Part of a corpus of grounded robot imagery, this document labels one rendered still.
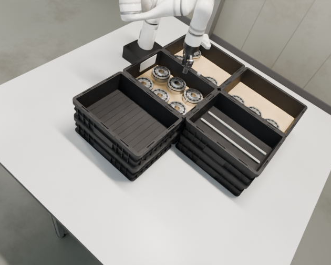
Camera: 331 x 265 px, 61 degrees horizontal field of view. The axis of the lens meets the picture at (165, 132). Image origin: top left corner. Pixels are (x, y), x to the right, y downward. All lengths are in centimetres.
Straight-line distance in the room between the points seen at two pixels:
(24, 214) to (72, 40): 181
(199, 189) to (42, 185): 69
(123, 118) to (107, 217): 45
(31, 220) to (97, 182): 81
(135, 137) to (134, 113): 14
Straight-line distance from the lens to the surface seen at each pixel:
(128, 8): 128
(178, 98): 149
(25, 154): 140
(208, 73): 171
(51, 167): 135
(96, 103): 139
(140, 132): 130
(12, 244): 199
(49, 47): 306
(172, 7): 123
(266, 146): 149
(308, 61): 327
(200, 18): 122
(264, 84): 170
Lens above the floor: 186
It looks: 51 degrees down
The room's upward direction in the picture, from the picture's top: 19 degrees clockwise
